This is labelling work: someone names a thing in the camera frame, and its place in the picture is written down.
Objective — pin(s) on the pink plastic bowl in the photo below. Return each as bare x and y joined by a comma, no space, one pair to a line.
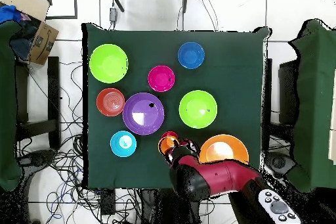
161,78

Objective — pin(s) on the cyan plastic bowl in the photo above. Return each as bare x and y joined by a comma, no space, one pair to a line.
123,143

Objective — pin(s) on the black stool frame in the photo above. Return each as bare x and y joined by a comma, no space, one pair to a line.
288,92
54,90

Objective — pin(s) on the green plastic bowl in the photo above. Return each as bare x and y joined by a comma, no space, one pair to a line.
108,63
198,109

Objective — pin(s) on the black power strip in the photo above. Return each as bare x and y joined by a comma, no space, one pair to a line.
108,200

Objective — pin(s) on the dark green tablecloth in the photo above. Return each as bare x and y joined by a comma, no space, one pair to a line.
236,76

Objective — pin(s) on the blue cloth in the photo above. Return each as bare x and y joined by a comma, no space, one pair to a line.
9,13

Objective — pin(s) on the black pedestal foot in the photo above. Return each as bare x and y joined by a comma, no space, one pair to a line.
279,162
39,157

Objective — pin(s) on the green cloth covered table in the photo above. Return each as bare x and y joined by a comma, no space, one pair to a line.
315,103
6,103

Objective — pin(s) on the purple plastic bowl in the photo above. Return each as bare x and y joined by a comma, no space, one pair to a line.
143,113

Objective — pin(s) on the black metal frame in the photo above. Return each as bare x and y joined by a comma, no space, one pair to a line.
75,3

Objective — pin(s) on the blue plastic bowl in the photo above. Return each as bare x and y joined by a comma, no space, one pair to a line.
191,55

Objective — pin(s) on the orange plastic cup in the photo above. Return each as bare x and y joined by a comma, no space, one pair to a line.
166,144

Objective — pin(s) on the red-orange plastic bowl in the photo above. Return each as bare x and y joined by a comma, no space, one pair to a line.
110,102

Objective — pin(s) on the black tripod leg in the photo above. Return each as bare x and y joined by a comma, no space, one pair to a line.
116,0
185,0

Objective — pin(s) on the red plastic cup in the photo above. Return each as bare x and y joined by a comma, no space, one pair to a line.
170,134

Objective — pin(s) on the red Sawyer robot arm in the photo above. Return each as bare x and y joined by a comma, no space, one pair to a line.
223,176

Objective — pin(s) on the large orange plastic bowl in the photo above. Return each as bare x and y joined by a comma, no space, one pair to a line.
223,149

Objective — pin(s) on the brown cardboard box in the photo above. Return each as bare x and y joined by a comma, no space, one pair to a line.
43,42

